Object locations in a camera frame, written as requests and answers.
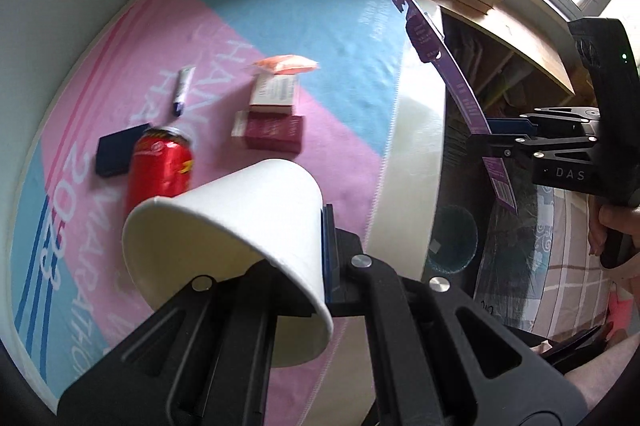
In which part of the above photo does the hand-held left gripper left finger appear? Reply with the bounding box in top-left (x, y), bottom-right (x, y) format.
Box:
top-left (59, 260), bottom-right (282, 426)

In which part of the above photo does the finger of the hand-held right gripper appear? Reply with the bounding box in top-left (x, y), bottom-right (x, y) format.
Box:
top-left (485, 106), bottom-right (593, 138)
top-left (469, 132), bottom-right (597, 168)

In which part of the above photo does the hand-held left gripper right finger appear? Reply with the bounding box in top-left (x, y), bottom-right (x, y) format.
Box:
top-left (321, 204), bottom-right (592, 426)

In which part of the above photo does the purple cardboard strip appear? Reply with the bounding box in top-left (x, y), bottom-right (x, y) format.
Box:
top-left (391, 0), bottom-right (517, 213)

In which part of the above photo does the white paper cup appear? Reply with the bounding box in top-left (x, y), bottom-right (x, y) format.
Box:
top-left (122, 159), bottom-right (335, 368)

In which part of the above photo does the round trash bin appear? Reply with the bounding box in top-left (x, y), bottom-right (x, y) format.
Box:
top-left (425, 205), bottom-right (480, 277)

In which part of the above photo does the orange plastic bag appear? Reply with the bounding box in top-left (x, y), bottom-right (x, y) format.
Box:
top-left (252, 55), bottom-right (321, 76)

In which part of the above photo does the white squeeze tube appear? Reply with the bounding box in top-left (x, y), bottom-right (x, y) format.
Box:
top-left (172, 67), bottom-right (197, 116)

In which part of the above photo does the person's right hand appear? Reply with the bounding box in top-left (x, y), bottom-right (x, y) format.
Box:
top-left (587, 200), bottom-right (640, 257)

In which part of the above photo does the wooden bookshelf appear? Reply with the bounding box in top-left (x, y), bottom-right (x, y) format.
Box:
top-left (175, 0), bottom-right (581, 107)

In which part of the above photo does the white table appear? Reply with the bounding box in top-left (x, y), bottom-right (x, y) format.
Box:
top-left (370, 0), bottom-right (447, 297)

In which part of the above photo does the plaid blanket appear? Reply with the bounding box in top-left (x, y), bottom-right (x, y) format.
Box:
top-left (480, 183), bottom-right (618, 342)

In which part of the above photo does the white and maroon box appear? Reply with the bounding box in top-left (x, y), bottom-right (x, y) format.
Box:
top-left (249, 74), bottom-right (300, 114)

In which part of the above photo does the red drink can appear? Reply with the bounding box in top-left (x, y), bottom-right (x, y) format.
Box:
top-left (125, 126), bottom-right (195, 219)

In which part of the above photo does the pink and blue printed towel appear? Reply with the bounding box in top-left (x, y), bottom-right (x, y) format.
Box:
top-left (10, 0), bottom-right (446, 426)

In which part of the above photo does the dark blue small box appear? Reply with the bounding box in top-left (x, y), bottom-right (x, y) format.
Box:
top-left (96, 122), bottom-right (153, 179)

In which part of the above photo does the person's leg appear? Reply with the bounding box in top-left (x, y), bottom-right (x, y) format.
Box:
top-left (535, 336), bottom-right (640, 412)

